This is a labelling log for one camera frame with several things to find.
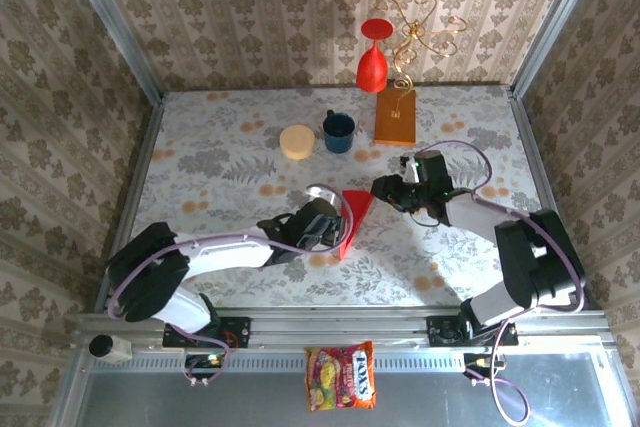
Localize aluminium corner post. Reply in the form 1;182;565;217
509;0;610;98
58;0;165;104

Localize red plastic goblet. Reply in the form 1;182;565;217
355;18;394;93

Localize aluminium right side rail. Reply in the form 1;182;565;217
507;88;590;311

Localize aluminium left side rail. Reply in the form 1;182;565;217
94;96;166;313

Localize aluminium front beam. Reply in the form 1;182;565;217
69;307;619;349

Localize dark blue mug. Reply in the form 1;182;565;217
322;109;357;154

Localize small electronics board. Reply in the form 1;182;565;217
463;352;504;373
183;352;225;372

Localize slotted grey cable duct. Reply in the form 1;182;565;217
82;346;617;374

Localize aluminium rail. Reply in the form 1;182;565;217
507;88;590;311
94;96;166;313

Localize Fox's candy bag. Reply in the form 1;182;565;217
303;340;377;413

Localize aluminium right corner post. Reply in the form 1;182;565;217
509;0;610;98

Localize aluminium left corner post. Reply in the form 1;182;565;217
58;0;165;104

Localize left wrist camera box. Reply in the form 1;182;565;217
298;211;337;250

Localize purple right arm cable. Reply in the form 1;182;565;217
417;140;587;426

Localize gold wire rack wooden base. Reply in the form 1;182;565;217
373;0;469;147

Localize grey metal panel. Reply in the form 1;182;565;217
69;369;634;427

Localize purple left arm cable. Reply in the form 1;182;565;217
106;184;355;388

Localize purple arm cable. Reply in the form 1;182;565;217
106;184;355;388
417;140;587;426

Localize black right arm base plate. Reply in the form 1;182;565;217
426;314;519;348

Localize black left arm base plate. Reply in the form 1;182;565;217
163;315;251;349

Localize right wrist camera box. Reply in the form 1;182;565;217
402;150;454;193

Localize beige round disc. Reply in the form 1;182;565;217
279;124;317;161

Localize small grey camera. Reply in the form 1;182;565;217
88;333;134;365

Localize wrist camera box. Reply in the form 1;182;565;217
298;211;337;250
402;150;454;193

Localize floral table cover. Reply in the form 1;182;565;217
112;85;571;309

